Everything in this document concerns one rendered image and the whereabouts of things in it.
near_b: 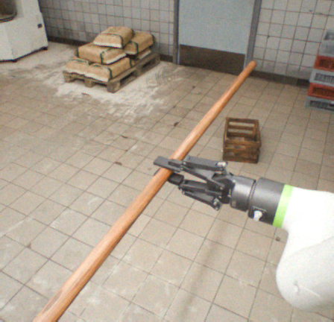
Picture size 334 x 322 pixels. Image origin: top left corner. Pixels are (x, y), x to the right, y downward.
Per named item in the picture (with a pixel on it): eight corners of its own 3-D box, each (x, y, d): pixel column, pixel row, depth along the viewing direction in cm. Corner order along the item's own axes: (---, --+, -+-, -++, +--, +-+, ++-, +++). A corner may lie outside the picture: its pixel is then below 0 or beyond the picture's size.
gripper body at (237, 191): (250, 191, 64) (206, 178, 67) (244, 221, 69) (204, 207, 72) (259, 171, 69) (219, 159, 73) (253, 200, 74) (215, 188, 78)
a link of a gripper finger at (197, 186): (228, 184, 73) (228, 188, 73) (184, 177, 78) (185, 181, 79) (222, 194, 70) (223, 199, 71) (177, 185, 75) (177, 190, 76)
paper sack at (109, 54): (127, 59, 402) (126, 46, 393) (107, 68, 377) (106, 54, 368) (92, 51, 431) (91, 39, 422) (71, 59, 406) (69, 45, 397)
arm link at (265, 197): (279, 204, 73) (288, 173, 68) (268, 240, 65) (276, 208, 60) (253, 196, 76) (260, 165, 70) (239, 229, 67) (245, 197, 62)
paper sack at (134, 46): (135, 57, 414) (133, 44, 403) (112, 54, 428) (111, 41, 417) (159, 42, 456) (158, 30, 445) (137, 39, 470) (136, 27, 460)
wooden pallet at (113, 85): (113, 93, 386) (112, 82, 378) (63, 82, 416) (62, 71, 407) (159, 62, 472) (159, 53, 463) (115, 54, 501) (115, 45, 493)
